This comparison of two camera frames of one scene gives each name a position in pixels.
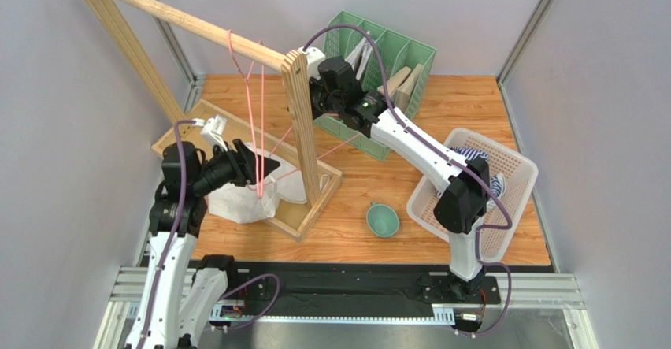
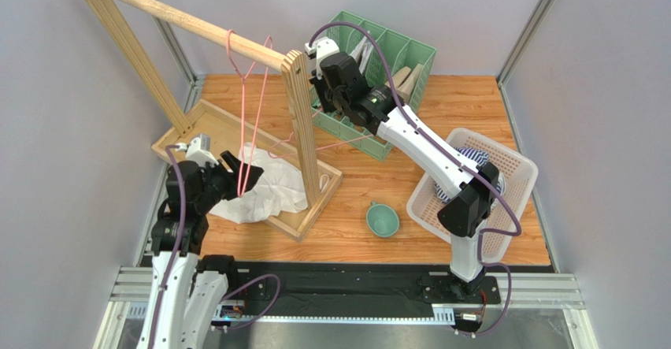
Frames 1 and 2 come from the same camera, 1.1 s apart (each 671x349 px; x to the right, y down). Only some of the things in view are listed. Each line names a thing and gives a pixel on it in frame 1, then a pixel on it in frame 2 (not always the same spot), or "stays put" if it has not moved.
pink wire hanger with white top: [298, 168] → [317, 149]
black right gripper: [316, 103] stays put
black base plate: [354, 287] stays put
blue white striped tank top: [497, 182] stays put
